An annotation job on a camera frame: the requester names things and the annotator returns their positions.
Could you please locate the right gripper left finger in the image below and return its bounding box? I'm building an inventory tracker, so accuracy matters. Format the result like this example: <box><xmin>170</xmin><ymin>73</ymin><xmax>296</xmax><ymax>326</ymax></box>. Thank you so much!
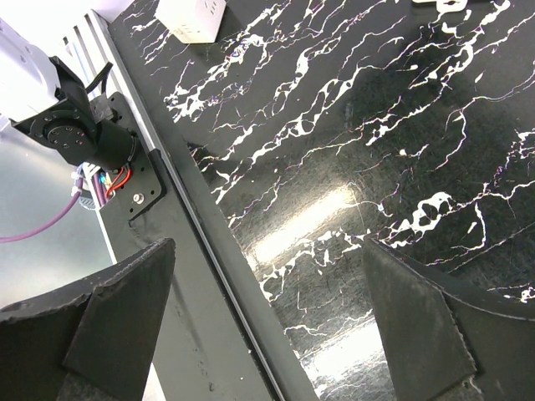
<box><xmin>1</xmin><ymin>238</ymin><xmax>176</xmax><ymax>400</ymax></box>

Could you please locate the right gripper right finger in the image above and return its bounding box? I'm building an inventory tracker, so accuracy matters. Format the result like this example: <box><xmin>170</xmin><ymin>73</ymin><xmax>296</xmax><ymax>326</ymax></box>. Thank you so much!
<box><xmin>363</xmin><ymin>239</ymin><xmax>534</xmax><ymax>400</ymax></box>

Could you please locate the white cube socket adapter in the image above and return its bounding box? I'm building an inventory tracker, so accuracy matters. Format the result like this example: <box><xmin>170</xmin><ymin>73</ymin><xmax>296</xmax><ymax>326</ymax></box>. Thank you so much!
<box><xmin>155</xmin><ymin>0</ymin><xmax>227</xmax><ymax>44</ymax></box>

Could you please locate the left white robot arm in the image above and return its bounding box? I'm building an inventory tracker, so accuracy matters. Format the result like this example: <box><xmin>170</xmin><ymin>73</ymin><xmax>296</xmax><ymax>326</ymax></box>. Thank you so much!
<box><xmin>1</xmin><ymin>22</ymin><xmax>139</xmax><ymax>170</ymax></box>

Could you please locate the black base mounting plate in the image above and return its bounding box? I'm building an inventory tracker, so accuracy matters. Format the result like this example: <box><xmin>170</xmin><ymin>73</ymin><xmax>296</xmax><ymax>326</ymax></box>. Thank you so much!
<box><xmin>101</xmin><ymin>92</ymin><xmax>315</xmax><ymax>400</ymax></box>

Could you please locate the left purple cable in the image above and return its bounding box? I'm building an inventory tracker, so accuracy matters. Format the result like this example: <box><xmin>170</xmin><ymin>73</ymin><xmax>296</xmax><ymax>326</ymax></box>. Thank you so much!
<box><xmin>0</xmin><ymin>173</ymin><xmax>110</xmax><ymax>243</ymax></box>

